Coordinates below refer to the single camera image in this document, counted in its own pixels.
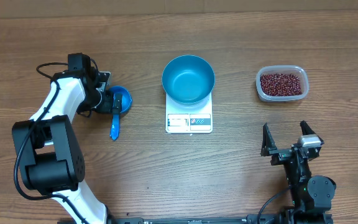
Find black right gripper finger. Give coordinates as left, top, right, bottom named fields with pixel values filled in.
left=260, top=123, right=277, bottom=157
left=300, top=120, right=315, bottom=136

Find blue plastic scoop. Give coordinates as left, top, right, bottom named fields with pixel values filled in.
left=109, top=86, right=132, bottom=141

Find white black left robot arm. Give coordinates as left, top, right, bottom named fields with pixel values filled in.
left=12, top=53, right=125, bottom=223

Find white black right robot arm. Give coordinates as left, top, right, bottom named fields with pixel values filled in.
left=257, top=121, right=336, bottom=223

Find white digital kitchen scale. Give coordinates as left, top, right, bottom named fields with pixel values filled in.
left=165, top=93, right=213, bottom=134

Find teal plastic bowl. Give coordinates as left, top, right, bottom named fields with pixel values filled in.
left=161, top=55, right=216, bottom=105

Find red adzuki beans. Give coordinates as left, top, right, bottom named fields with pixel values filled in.
left=260, top=73, right=302, bottom=96

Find clear plastic food container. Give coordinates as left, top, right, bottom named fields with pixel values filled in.
left=255, top=65, right=310, bottom=103

